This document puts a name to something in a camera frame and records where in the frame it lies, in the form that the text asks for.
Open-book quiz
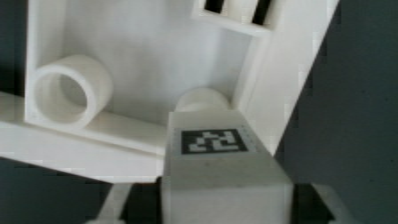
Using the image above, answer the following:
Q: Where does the white chair leg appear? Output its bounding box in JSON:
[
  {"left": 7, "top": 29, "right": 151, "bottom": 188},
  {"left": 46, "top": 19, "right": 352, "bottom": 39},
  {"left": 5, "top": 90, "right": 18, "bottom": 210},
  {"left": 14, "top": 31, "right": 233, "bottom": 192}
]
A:
[{"left": 162, "top": 88, "right": 293, "bottom": 224}]

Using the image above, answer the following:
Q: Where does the white U-shaped obstacle wall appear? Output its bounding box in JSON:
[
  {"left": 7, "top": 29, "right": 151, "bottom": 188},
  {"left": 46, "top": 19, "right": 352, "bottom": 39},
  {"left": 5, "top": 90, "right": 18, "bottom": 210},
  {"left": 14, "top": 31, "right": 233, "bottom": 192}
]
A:
[{"left": 0, "top": 92, "right": 163, "bottom": 183}]

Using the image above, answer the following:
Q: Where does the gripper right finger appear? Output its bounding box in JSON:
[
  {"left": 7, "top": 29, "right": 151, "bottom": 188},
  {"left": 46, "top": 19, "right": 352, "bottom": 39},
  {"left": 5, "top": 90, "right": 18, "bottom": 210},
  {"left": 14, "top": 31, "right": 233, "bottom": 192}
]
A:
[{"left": 313, "top": 184, "right": 364, "bottom": 224}]

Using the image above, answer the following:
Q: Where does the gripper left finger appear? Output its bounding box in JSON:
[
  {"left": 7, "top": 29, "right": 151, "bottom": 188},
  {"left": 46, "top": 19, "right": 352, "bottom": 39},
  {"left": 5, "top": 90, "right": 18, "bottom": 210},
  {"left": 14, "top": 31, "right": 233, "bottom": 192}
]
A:
[{"left": 83, "top": 183, "right": 131, "bottom": 224}]

